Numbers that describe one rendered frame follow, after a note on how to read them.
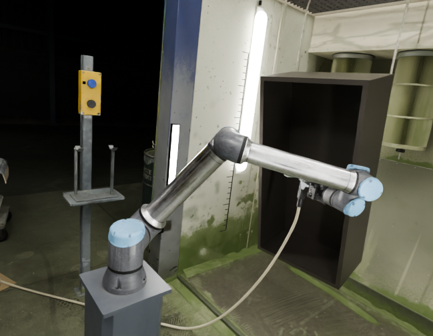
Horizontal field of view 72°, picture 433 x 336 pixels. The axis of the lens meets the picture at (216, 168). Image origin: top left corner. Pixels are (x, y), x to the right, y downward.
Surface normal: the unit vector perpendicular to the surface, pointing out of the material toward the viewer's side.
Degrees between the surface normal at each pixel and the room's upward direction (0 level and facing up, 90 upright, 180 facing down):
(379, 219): 57
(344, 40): 90
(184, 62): 90
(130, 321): 90
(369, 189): 91
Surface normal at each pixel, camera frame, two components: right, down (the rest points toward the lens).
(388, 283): -0.58, -0.47
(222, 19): 0.64, 0.25
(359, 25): -0.77, 0.07
